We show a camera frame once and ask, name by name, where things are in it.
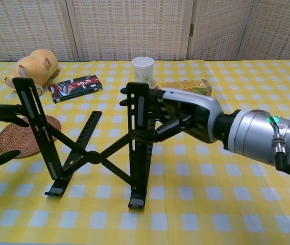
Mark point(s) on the yellow label tea bottle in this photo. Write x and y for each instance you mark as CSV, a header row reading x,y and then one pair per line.
x,y
191,85

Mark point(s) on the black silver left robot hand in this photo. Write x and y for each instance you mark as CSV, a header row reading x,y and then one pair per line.
x,y
4,111

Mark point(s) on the brass screen hinge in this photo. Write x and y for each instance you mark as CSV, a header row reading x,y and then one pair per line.
x,y
192,29

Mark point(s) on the white paper cup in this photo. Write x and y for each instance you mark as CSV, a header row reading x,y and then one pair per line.
x,y
143,72

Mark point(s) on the orange plush toy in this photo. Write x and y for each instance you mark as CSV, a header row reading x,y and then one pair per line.
x,y
36,67

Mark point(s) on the yellow white checked tablecloth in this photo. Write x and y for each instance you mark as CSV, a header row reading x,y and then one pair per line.
x,y
211,199

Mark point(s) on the round brown woven coaster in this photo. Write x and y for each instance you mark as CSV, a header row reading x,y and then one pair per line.
x,y
14,137

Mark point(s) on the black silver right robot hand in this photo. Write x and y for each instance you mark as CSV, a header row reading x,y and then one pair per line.
x,y
198,112

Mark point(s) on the bamboo folding screen panel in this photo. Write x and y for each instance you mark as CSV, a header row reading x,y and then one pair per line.
x,y
277,28
219,28
129,28
22,28

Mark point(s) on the black folding laptop stand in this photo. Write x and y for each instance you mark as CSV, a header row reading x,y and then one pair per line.
x,y
94,157

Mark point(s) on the black red snack packet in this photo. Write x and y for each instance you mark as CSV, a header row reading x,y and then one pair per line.
x,y
76,86

